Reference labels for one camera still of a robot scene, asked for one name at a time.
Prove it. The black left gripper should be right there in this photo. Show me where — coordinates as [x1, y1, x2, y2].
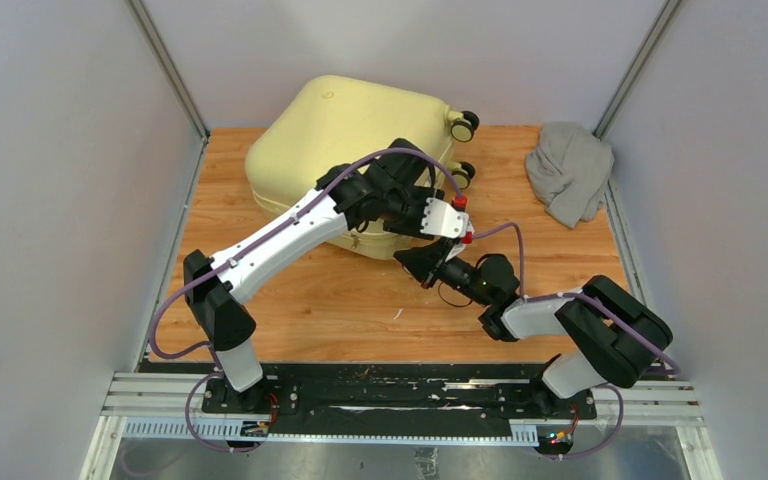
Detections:
[381, 184, 443, 236]

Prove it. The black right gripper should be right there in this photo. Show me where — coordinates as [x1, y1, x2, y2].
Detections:
[394, 236, 493, 308]

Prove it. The cream suitcase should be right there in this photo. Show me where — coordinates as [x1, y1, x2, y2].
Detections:
[245, 75, 479, 259]

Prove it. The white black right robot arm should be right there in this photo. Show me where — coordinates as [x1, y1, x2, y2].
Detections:
[393, 240, 678, 418]

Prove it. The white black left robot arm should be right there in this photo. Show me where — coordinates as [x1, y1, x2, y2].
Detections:
[182, 139, 443, 413]

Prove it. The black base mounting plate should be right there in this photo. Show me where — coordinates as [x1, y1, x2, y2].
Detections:
[200, 363, 596, 437]

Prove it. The grey crumpled cloth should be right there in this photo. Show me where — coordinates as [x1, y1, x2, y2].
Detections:
[524, 122, 615, 229]

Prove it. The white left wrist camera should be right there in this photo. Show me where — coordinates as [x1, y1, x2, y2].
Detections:
[420, 198, 471, 239]

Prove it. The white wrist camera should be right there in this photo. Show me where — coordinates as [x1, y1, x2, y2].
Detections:
[444, 231, 473, 262]
[420, 198, 471, 239]

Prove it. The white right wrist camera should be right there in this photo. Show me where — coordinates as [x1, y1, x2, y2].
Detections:
[444, 231, 473, 262]

